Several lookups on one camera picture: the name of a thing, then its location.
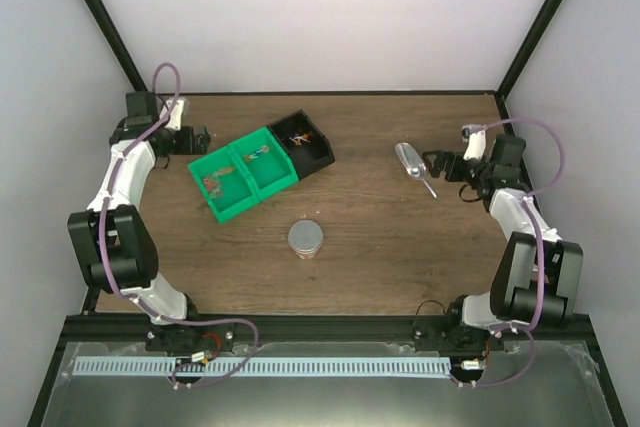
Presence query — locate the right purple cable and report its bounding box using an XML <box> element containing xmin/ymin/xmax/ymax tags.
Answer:
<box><xmin>469</xmin><ymin>117</ymin><xmax>567</xmax><ymax>390</ymax></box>

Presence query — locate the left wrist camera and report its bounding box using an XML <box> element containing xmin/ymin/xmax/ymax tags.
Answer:
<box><xmin>164</xmin><ymin>97</ymin><xmax>190</xmax><ymax>131</ymax></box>

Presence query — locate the metal scoop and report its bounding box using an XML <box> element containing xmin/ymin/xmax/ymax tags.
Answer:
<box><xmin>394</xmin><ymin>142</ymin><xmax>438</xmax><ymax>198</ymax></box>

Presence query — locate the blue lollipop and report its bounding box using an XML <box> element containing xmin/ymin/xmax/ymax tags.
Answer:
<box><xmin>244</xmin><ymin>145</ymin><xmax>270</xmax><ymax>162</ymax></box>

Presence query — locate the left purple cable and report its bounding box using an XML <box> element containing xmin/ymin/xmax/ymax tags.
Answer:
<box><xmin>98</xmin><ymin>62</ymin><xmax>261</xmax><ymax>391</ymax></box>

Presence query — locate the green bin with star candies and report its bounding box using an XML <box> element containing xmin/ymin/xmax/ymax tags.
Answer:
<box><xmin>188</xmin><ymin>146</ymin><xmax>260</xmax><ymax>224</ymax></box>

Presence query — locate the grey metal front panel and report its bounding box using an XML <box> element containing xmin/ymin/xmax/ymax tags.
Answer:
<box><xmin>61</xmin><ymin>341</ymin><xmax>594</xmax><ymax>426</ymax></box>

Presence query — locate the green bin with lollipop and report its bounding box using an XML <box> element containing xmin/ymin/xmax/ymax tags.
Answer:
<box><xmin>229</xmin><ymin>127</ymin><xmax>299</xmax><ymax>201</ymax></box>

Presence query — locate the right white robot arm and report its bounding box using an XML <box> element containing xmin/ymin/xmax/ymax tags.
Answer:
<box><xmin>422</xmin><ymin>133</ymin><xmax>583</xmax><ymax>350</ymax></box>

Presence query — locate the light blue slotted cable duct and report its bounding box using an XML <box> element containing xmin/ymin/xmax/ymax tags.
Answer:
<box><xmin>72</xmin><ymin>356</ymin><xmax>451</xmax><ymax>379</ymax></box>

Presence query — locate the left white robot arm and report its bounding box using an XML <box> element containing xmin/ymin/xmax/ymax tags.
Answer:
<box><xmin>67</xmin><ymin>92</ymin><xmax>211</xmax><ymax>351</ymax></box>

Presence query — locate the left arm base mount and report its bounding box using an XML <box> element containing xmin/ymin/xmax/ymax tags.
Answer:
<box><xmin>145</xmin><ymin>323</ymin><xmax>236</xmax><ymax>355</ymax></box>

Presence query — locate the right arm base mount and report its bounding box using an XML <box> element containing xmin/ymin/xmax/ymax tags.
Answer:
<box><xmin>411</xmin><ymin>296</ymin><xmax>504</xmax><ymax>356</ymax></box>

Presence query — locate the pile of star candies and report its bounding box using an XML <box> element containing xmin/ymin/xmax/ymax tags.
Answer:
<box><xmin>202</xmin><ymin>167</ymin><xmax>235</xmax><ymax>198</ymax></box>

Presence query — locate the black plastic bin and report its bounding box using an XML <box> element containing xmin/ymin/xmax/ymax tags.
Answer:
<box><xmin>267</xmin><ymin>110</ymin><xmax>335</xmax><ymax>180</ymax></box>

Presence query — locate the black aluminium frame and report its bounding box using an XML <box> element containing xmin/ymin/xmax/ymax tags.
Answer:
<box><xmin>29</xmin><ymin>0</ymin><xmax>627</xmax><ymax>426</ymax></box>

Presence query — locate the purple cable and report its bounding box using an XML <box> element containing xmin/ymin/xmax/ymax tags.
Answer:
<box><xmin>469</xmin><ymin>117</ymin><xmax>567</xmax><ymax>390</ymax></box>
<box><xmin>98</xmin><ymin>62</ymin><xmax>261</xmax><ymax>391</ymax></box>

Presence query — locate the round grey lid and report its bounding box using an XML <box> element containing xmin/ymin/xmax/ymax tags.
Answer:
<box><xmin>287</xmin><ymin>219</ymin><xmax>324</xmax><ymax>254</ymax></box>

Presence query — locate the clear plastic cup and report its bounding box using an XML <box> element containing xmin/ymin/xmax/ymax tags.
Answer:
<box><xmin>291</xmin><ymin>248</ymin><xmax>319</xmax><ymax>260</ymax></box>

